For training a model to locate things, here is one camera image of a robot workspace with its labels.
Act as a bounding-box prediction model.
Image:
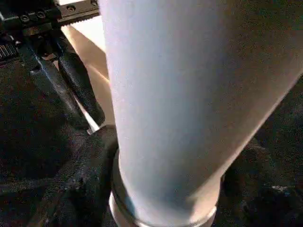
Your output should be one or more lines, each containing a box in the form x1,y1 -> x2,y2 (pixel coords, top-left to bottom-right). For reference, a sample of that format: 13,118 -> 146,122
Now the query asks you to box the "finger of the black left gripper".
58,53 -> 106,126
29,55 -> 89,130

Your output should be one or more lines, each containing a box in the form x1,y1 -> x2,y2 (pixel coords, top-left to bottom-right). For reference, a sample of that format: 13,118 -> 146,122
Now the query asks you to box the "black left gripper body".
0,0 -> 100,62

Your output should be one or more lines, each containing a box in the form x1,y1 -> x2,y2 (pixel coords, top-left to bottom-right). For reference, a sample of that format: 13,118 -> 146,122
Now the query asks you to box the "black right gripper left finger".
30,125 -> 119,227

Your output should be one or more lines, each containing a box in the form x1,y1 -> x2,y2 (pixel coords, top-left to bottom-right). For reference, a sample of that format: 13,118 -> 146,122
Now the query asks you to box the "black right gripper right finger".
221,138 -> 303,227

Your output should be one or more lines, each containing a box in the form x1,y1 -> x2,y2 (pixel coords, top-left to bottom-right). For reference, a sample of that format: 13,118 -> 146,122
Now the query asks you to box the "white plastic table top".
59,17 -> 115,133

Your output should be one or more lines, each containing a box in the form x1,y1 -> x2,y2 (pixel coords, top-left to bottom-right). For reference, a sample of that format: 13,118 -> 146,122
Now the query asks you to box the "white plastic table leg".
98,0 -> 303,227

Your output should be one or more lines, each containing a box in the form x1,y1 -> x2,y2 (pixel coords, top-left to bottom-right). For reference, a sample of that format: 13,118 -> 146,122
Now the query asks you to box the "black table mat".
0,59 -> 303,227

